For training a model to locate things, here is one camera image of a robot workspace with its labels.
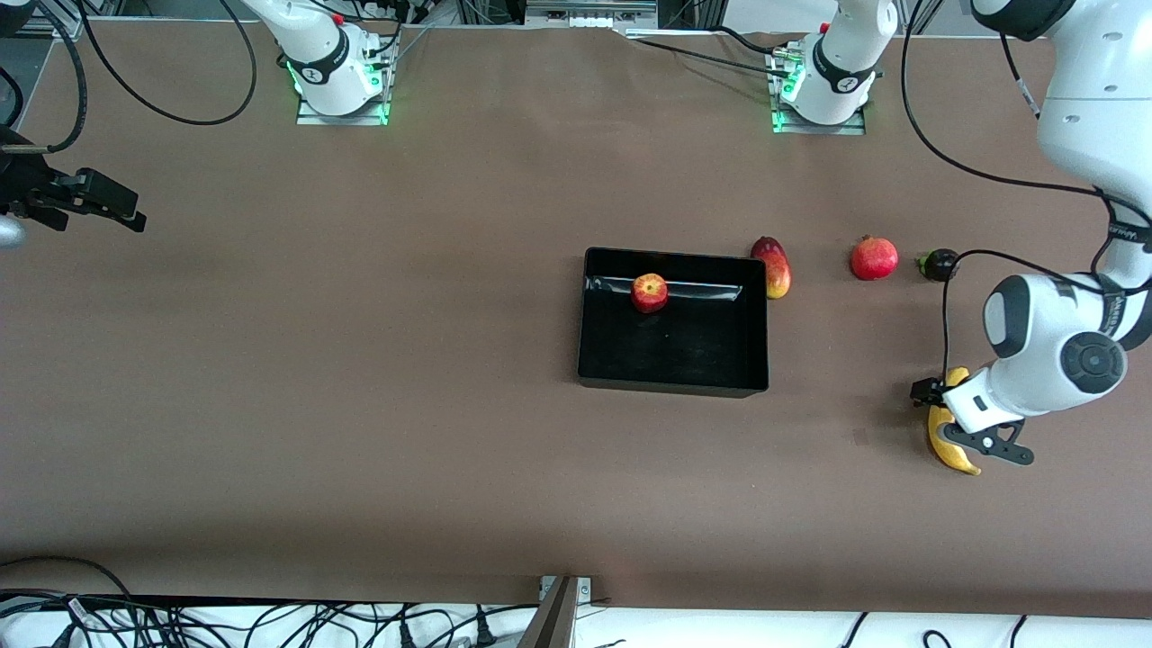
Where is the yellow banana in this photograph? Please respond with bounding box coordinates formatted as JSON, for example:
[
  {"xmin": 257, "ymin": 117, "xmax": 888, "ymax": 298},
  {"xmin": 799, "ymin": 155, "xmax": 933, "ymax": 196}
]
[{"xmin": 927, "ymin": 365, "xmax": 983, "ymax": 477}]

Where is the black plastic box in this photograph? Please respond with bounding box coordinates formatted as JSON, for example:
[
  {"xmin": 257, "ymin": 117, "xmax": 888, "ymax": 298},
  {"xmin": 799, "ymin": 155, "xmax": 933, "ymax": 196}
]
[{"xmin": 576, "ymin": 247, "xmax": 770, "ymax": 399}]

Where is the red apple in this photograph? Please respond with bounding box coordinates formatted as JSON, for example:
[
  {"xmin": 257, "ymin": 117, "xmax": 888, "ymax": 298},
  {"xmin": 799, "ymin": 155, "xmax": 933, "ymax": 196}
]
[{"xmin": 631, "ymin": 273, "xmax": 671, "ymax": 314}]

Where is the dark purple mangosteen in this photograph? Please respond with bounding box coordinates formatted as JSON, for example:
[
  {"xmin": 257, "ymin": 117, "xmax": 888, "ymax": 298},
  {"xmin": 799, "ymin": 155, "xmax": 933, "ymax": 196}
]
[{"xmin": 915, "ymin": 247, "xmax": 962, "ymax": 284}]

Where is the red pomegranate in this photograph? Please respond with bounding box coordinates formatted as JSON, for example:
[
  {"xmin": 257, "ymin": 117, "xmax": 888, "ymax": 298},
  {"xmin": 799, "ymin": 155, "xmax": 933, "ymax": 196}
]
[{"xmin": 850, "ymin": 234, "xmax": 900, "ymax": 282}]

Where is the red yellow mango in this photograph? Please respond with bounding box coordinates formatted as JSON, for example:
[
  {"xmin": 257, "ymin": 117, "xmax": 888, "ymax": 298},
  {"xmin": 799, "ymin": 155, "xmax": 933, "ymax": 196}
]
[{"xmin": 750, "ymin": 236, "xmax": 793, "ymax": 301}]

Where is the brown table cover sheet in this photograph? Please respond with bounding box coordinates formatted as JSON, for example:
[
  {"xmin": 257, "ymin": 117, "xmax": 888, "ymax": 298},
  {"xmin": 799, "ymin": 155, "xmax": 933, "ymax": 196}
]
[{"xmin": 0, "ymin": 18, "xmax": 1152, "ymax": 622}]

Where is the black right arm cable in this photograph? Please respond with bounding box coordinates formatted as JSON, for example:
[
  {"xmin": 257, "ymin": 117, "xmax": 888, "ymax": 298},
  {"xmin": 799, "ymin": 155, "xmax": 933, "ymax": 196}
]
[{"xmin": 0, "ymin": 0, "xmax": 258, "ymax": 156}]

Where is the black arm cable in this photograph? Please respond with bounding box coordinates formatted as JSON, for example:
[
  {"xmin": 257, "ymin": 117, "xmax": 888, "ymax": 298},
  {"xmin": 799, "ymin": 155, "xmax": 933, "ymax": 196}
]
[
  {"xmin": 902, "ymin": 0, "xmax": 1152, "ymax": 390},
  {"xmin": 0, "ymin": 0, "xmax": 258, "ymax": 156}
]

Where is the aluminium frame profile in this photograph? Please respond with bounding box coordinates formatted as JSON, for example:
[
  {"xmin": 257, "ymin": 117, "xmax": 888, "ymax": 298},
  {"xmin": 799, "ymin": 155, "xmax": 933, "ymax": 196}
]
[{"xmin": 0, "ymin": 0, "xmax": 84, "ymax": 42}]

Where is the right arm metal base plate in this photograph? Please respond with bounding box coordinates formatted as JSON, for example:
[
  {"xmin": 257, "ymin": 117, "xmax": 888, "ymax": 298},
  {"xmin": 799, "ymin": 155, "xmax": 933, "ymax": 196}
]
[{"xmin": 296, "ymin": 90, "xmax": 391, "ymax": 126}]

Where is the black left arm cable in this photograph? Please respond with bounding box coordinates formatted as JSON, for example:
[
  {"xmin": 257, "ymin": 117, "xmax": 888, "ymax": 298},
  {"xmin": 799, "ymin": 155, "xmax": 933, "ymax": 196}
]
[{"xmin": 902, "ymin": 0, "xmax": 1152, "ymax": 390}]

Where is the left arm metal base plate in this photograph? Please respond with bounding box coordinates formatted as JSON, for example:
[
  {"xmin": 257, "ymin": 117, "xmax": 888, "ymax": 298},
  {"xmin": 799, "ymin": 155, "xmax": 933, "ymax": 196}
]
[{"xmin": 771, "ymin": 106, "xmax": 868, "ymax": 137}]

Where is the black table cable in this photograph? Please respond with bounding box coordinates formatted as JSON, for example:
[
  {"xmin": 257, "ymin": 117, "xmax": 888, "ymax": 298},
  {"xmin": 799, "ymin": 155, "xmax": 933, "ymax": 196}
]
[
  {"xmin": 714, "ymin": 25, "xmax": 786, "ymax": 57},
  {"xmin": 633, "ymin": 38, "xmax": 795, "ymax": 78}
]

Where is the aluminium bracket post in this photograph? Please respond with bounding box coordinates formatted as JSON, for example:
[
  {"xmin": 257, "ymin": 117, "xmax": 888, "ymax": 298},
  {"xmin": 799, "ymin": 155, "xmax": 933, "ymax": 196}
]
[{"xmin": 516, "ymin": 575, "xmax": 595, "ymax": 648}]

